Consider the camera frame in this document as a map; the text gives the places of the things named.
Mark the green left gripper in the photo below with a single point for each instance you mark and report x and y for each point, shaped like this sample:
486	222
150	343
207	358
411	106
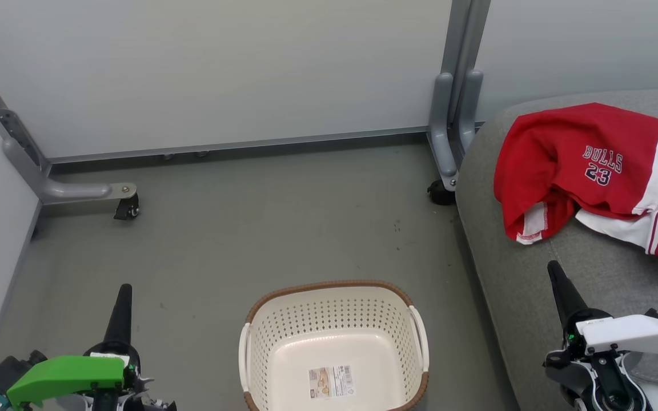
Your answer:
66	374

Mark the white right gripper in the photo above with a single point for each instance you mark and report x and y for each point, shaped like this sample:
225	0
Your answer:
632	334

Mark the red white basketball jersey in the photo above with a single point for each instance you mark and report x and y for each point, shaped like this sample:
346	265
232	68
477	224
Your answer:
563	154

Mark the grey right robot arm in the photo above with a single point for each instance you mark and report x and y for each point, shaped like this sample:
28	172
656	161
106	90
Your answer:
609	382

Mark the cream perforated laundry basket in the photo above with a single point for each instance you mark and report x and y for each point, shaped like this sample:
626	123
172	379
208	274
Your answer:
334	314

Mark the grey fabric sofa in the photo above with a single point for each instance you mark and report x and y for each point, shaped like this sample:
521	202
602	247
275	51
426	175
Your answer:
512	297

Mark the black caster wheel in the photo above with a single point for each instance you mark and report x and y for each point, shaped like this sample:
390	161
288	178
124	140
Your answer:
440	195
126	208

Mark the printed product label sticker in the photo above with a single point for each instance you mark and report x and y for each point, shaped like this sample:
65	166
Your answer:
332	381

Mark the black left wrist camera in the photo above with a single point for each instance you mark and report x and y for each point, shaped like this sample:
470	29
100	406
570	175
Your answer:
9	371

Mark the grey partition frame post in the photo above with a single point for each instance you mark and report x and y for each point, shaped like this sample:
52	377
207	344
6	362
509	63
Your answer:
3	111
466	34

